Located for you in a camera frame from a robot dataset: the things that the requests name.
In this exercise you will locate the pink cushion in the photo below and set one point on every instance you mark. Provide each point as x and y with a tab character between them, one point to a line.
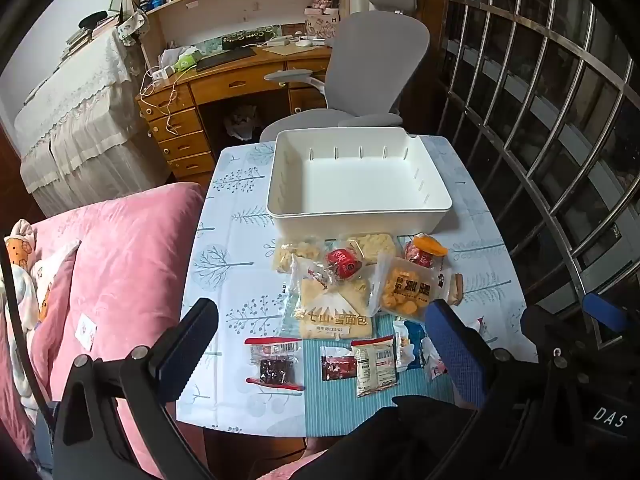
130	270

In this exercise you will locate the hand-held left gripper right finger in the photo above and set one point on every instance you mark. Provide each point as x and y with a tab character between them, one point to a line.
455	355

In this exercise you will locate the stuffed toy doll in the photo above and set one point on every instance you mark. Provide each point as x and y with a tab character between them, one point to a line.
20	255

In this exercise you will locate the wooden bookshelf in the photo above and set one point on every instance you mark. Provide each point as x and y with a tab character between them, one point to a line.
240	7

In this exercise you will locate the grey office chair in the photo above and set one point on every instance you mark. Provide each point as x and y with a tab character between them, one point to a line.
375	60

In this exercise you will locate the small dark red packet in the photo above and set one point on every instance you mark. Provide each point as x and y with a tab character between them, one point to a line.
337	365

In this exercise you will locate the person's black clothing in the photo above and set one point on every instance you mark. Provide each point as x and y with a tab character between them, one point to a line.
390	440

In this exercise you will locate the white plastic bag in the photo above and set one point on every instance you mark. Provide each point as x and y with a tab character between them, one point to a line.
242	122

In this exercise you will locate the clear yellow cracker packet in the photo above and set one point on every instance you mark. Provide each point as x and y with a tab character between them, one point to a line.
290	257
372	247

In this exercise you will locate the white plastic storage box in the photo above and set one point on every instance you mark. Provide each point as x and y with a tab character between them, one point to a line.
350	185

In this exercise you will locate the green tissue pack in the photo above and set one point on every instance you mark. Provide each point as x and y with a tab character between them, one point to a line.
186	62

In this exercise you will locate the wooden desk with drawers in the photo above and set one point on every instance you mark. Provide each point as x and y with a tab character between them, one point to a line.
235	82

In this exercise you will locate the floral fabric bag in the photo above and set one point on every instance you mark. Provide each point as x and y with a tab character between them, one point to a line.
132	25

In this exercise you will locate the round red snack packet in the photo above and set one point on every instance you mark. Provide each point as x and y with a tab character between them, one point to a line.
342	262

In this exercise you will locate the orange fried snack packet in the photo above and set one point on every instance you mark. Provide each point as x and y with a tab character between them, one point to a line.
405	290

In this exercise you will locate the beige wafer packet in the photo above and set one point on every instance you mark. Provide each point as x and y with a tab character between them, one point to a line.
456	287

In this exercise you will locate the lace covered cabinet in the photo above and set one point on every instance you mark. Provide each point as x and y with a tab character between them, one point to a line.
75	125

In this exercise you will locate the tree printed tablecloth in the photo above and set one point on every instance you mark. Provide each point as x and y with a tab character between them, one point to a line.
240	270

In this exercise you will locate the black keyboard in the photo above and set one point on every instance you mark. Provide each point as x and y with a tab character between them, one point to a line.
225	59

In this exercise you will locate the red and orange snack packet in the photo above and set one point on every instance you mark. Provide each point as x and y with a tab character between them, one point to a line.
425	250

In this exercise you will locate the white red printed snack packet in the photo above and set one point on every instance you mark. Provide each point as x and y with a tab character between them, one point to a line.
434	362

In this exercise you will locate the metal window grille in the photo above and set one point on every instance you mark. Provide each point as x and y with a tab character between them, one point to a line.
550	85

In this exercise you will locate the blue and white snack packet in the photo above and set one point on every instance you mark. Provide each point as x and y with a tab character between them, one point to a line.
407	345

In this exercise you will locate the white barcode snack packet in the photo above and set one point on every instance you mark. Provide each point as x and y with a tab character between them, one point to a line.
375	367

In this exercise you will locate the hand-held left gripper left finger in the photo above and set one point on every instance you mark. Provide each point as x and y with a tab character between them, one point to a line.
185	355

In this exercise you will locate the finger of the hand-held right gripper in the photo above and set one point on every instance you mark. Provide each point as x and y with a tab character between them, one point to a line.
605	310

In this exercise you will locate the large clear bread packet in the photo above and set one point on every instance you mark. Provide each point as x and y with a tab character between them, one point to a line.
335	310

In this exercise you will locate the dark dried fruit packet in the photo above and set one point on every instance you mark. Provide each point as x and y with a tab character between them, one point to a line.
275	367

